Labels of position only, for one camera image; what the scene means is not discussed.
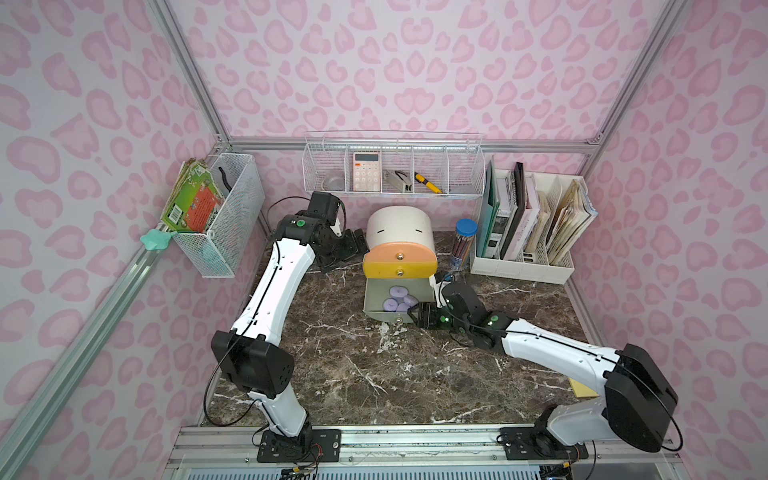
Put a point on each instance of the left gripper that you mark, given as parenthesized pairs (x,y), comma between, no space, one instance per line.
(346,245)

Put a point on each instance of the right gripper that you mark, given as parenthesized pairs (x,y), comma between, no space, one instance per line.
(424,315)

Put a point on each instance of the yellow drawer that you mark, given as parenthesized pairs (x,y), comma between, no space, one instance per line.
(399,269)

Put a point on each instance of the grey bottom drawer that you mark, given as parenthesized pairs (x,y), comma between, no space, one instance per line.
(377,291)

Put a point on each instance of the orange top drawer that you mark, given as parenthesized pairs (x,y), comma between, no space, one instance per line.
(408,253)

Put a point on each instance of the white round drawer cabinet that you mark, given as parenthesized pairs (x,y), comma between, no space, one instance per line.
(399,224)

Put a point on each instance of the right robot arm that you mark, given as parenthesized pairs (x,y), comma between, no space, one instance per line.
(634,401)

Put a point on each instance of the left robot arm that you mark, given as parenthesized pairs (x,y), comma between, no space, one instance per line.
(249,354)

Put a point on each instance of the tape roll in shelf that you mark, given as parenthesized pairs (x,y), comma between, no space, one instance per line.
(334,183)

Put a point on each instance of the pink calculator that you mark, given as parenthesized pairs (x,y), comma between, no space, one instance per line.
(366,171)

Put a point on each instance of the blue lid pencil jar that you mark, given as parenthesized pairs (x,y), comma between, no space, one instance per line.
(464,235)

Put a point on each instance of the grey stapler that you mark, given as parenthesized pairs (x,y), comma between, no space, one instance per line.
(398,180)

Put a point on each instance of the white mesh side basket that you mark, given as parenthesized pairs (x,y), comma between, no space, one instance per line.
(218,252)

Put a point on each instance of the yellow utility knife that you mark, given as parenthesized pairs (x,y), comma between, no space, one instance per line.
(427,183)

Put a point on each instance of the white file organizer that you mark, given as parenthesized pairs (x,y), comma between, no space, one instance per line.
(533,264)

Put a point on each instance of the green folder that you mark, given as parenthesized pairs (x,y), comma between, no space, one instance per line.
(489,207)

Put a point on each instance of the pink white book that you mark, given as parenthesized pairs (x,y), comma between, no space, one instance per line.
(527,222)

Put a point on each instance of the green red booklet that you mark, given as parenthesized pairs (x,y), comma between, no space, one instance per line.
(195,200)

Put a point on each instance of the yellow sticky note pad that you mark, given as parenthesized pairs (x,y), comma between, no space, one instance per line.
(581,391)

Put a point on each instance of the black book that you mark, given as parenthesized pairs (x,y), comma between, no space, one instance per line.
(516,191)

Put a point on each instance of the beige paper stack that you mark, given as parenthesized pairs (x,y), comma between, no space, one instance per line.
(573,214)

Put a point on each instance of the white wire wall shelf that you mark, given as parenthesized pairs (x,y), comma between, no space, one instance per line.
(386,163)

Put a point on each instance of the aluminium front rail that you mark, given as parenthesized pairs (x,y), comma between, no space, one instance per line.
(443,451)

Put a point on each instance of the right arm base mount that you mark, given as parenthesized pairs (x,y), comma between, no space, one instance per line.
(532,444)

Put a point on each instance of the mint green wall hook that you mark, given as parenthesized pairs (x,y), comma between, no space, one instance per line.
(157,240)

